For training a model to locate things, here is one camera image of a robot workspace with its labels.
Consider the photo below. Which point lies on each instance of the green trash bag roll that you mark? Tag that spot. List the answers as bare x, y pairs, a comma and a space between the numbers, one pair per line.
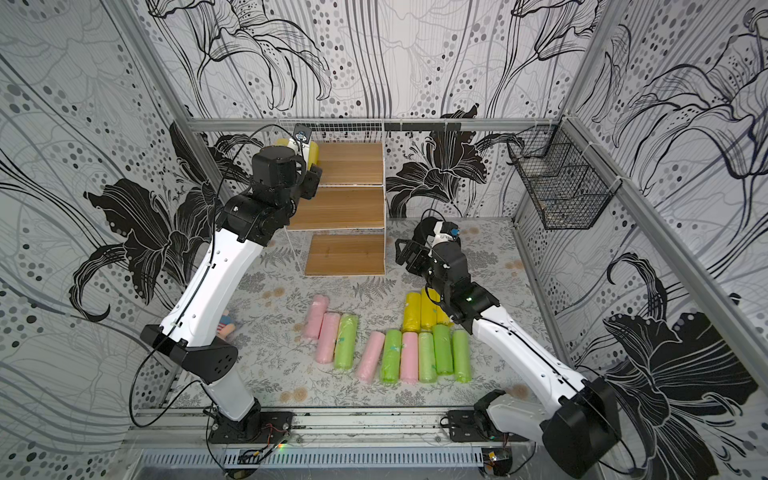
346, 341
443, 349
391, 357
461, 356
427, 372

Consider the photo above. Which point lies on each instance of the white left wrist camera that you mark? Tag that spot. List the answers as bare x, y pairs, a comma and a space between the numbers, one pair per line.
300, 140

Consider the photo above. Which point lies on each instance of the plush toy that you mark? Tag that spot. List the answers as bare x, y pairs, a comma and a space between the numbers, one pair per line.
226, 327

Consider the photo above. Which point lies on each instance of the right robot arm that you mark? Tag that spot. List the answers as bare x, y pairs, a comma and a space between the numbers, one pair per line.
577, 421

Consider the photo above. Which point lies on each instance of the metal base rail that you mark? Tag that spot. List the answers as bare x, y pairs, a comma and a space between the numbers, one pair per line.
336, 438

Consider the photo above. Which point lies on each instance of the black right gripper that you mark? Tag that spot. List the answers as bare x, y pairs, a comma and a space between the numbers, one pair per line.
409, 253

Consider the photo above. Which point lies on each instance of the white wire wooden shelf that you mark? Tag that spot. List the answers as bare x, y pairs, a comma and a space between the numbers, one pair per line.
342, 230

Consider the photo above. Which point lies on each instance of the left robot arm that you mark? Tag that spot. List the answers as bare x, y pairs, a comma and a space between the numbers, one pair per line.
282, 176

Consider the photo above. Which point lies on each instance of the pink trash bag roll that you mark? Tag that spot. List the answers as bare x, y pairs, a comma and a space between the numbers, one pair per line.
409, 364
370, 357
314, 317
327, 338

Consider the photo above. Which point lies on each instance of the black cap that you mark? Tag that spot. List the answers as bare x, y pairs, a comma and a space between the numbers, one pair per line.
427, 231

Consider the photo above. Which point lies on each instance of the black wire wall basket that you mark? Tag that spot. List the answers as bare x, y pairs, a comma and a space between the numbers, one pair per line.
564, 188

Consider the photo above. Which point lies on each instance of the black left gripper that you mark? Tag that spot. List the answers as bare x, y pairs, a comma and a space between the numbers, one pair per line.
307, 182

